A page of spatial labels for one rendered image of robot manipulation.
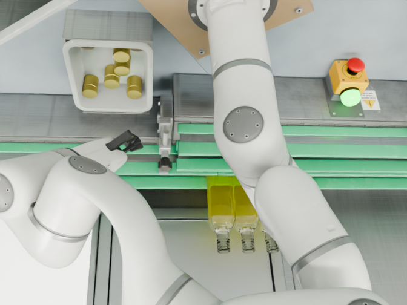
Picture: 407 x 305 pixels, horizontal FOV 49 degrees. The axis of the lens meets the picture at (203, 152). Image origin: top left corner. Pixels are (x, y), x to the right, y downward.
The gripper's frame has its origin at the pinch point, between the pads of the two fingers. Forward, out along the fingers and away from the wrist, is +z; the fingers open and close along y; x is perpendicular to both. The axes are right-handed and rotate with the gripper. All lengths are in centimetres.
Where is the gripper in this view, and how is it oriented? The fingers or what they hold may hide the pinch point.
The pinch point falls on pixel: (117, 157)
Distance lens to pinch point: 82.1
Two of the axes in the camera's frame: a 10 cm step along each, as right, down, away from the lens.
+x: -6.0, -7.9, 0.9
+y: 7.3, -5.9, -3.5
